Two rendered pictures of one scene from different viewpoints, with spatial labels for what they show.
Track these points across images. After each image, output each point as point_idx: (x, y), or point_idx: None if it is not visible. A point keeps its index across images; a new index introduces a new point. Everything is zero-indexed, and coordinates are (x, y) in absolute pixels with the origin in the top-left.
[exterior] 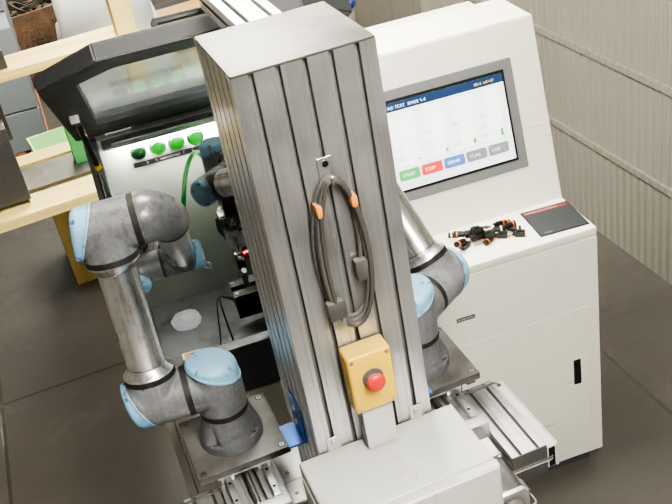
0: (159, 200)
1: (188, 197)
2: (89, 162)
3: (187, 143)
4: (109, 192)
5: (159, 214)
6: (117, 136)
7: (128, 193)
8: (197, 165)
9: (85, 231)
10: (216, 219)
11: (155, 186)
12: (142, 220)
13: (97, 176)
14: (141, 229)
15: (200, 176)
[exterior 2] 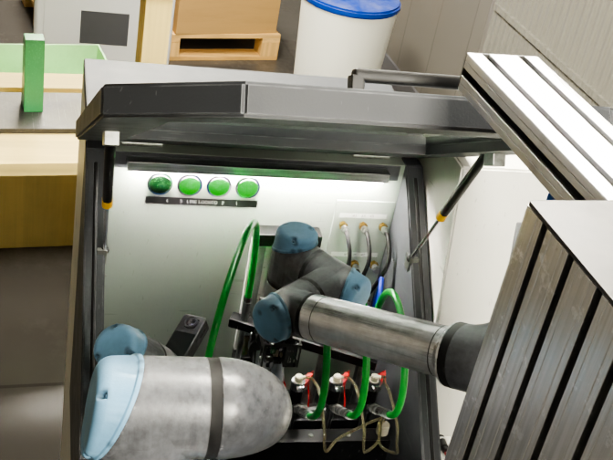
0: (267, 395)
1: (202, 264)
2: (87, 178)
3: (233, 193)
4: (106, 238)
5: (261, 423)
6: (140, 152)
7: (215, 362)
8: (233, 225)
9: (123, 420)
10: (253, 334)
11: (163, 235)
12: (230, 428)
13: (92, 203)
14: (222, 442)
15: (231, 241)
